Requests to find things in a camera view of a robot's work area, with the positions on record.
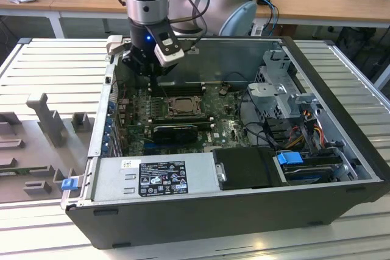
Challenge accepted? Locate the metal locking lever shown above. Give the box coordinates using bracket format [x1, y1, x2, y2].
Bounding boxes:
[166, 94, 204, 100]
[160, 84, 177, 111]

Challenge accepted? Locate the metal socket cover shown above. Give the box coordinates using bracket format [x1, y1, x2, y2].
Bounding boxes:
[166, 96, 203, 116]

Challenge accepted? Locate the black RAM slot bank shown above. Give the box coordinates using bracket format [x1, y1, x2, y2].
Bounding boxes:
[151, 82, 205, 96]
[151, 115, 214, 130]

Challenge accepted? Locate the grey case latch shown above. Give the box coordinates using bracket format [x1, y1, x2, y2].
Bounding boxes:
[105, 35, 123, 58]

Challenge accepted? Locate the black graphics card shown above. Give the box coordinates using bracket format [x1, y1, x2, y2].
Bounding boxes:
[152, 124, 197, 144]

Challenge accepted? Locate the green motherboard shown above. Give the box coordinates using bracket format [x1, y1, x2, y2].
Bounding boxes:
[117, 86, 254, 156]

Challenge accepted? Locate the grey metal drive cage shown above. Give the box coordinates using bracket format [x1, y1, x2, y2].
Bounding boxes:
[246, 49, 324, 121]

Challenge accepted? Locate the grey power supply unit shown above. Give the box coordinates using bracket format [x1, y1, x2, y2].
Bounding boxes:
[91, 152, 220, 202]

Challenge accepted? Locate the grey parts rack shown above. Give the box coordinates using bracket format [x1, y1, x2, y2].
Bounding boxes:
[0, 92, 95, 205]

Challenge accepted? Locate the blue case latch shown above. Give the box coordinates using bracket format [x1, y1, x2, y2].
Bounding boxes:
[62, 178, 77, 192]

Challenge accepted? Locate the black plastic shroud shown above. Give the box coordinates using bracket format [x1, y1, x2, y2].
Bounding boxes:
[211, 147, 289, 191]

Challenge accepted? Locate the blue disk carrier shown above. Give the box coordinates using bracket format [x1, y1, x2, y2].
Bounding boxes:
[275, 150, 304, 167]

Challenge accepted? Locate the black PC case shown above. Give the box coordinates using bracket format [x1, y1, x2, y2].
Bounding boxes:
[60, 35, 390, 250]

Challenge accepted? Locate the hard disk drive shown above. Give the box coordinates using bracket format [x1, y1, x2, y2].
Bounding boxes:
[283, 164, 336, 185]

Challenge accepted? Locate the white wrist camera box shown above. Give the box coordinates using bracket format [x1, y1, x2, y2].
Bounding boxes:
[154, 24, 186, 68]

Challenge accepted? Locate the blue cable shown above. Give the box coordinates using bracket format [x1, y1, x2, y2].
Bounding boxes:
[258, 0, 280, 34]

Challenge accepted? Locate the coloured power wire bundle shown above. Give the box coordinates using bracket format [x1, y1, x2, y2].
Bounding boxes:
[288, 119, 325, 150]

